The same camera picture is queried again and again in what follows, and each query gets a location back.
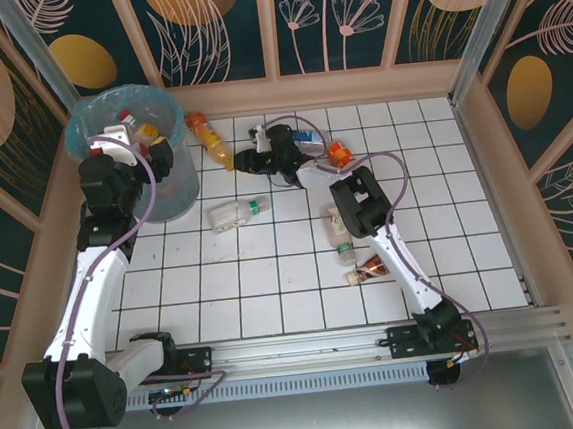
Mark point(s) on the blue label water bottle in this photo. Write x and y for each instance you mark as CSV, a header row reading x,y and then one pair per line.
x,y
310,136

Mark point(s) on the orange juice plastic bottle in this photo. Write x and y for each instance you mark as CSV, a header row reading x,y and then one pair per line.
x,y
207,138

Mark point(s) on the orange label plastic bottle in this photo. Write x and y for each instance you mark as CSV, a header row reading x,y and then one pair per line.
x,y
340,153

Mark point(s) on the crushed clear plastic bottle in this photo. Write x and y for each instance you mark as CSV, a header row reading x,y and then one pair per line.
x,y
231,216

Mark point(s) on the clear bottle beige label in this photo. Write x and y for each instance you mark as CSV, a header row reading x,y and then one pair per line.
x,y
338,230

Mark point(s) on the copper label plastic bottle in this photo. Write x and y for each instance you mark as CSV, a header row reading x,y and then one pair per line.
x,y
369,269

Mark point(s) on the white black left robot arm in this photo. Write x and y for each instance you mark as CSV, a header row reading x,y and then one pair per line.
x,y
95,291

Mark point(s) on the translucent grey waste bin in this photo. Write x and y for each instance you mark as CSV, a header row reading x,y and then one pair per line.
x,y
174,194

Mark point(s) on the blue plastic bin liner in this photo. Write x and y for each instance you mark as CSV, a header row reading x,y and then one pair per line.
x,y
74,135

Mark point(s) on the small green circuit board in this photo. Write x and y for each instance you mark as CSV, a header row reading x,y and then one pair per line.
x,y
169,393

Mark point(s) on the grey metal sheet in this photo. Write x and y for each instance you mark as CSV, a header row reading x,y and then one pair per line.
x,y
305,423

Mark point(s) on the yellow power connector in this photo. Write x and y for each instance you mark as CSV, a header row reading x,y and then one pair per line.
x,y
462,358

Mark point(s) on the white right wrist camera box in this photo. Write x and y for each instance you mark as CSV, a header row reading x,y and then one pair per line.
x,y
261,139

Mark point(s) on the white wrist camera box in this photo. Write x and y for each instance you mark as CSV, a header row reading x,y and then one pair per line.
x,y
261,139
112,144

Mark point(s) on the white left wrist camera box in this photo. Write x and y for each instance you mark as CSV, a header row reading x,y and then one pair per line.
x,y
112,144

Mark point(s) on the gold oval wall panel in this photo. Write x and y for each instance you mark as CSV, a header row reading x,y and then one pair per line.
x,y
82,61

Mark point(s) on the gold circle leaf wall panel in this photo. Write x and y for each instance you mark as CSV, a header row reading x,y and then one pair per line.
x,y
195,32

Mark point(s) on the pink flower wall panel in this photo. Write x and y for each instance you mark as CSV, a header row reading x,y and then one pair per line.
x,y
332,20

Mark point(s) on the aluminium frame post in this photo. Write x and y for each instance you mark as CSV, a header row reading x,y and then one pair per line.
x,y
33,46
485,21

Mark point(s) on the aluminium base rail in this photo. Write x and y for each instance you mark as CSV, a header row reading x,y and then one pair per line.
x,y
298,346

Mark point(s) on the beige circle wall panel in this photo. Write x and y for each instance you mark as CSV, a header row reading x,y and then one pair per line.
x,y
444,10

